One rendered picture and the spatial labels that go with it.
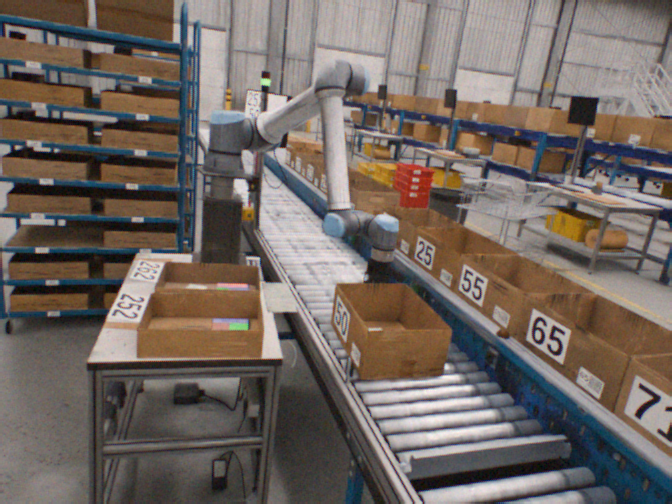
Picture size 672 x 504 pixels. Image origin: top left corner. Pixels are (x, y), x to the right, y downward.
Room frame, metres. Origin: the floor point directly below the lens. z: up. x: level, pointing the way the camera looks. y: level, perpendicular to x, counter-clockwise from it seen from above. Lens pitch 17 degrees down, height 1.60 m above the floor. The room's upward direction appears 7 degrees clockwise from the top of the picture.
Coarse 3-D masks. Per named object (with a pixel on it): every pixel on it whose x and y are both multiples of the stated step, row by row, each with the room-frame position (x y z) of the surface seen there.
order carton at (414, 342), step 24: (336, 288) 1.75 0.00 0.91; (360, 288) 1.80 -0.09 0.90; (384, 288) 1.83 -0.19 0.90; (408, 288) 1.82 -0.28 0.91; (360, 312) 1.80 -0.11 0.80; (384, 312) 1.83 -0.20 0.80; (408, 312) 1.79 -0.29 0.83; (432, 312) 1.62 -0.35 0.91; (360, 336) 1.45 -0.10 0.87; (384, 336) 1.41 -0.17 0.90; (408, 336) 1.44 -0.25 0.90; (432, 336) 1.47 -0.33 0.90; (360, 360) 1.43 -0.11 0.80; (384, 360) 1.42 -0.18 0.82; (408, 360) 1.44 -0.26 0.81; (432, 360) 1.47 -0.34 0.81
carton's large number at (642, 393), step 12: (636, 384) 1.15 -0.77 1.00; (648, 384) 1.12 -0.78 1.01; (636, 396) 1.14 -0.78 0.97; (648, 396) 1.11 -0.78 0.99; (660, 396) 1.09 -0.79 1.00; (636, 408) 1.13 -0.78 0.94; (648, 408) 1.10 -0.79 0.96; (660, 408) 1.08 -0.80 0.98; (636, 420) 1.12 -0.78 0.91; (648, 420) 1.10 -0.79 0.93; (660, 420) 1.07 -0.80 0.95; (660, 432) 1.06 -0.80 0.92
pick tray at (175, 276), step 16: (160, 272) 1.83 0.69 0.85; (176, 272) 1.96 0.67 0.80; (192, 272) 1.98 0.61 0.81; (208, 272) 1.99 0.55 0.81; (224, 272) 2.01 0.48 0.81; (240, 272) 2.02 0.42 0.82; (256, 272) 2.03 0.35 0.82; (160, 288) 1.68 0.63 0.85; (176, 288) 1.70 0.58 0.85; (192, 288) 1.71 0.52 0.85; (208, 288) 1.94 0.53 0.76; (256, 288) 2.00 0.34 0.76
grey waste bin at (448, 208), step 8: (432, 192) 5.80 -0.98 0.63; (440, 192) 6.14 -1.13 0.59; (448, 192) 6.15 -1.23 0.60; (456, 192) 6.13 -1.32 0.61; (432, 200) 5.79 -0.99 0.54; (440, 200) 5.70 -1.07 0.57; (448, 200) 5.66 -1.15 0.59; (456, 200) 5.66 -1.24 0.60; (464, 200) 5.69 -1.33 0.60; (432, 208) 5.78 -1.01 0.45; (440, 208) 5.70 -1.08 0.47; (448, 208) 5.67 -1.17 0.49; (456, 208) 5.67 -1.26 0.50; (448, 216) 5.68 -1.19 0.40; (456, 216) 5.69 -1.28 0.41; (464, 216) 5.76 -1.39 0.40
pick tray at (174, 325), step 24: (144, 312) 1.49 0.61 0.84; (168, 312) 1.65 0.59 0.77; (192, 312) 1.67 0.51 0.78; (216, 312) 1.69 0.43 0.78; (240, 312) 1.71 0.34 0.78; (144, 336) 1.37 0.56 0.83; (168, 336) 1.38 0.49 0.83; (192, 336) 1.40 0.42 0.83; (216, 336) 1.42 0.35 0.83; (240, 336) 1.43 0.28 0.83
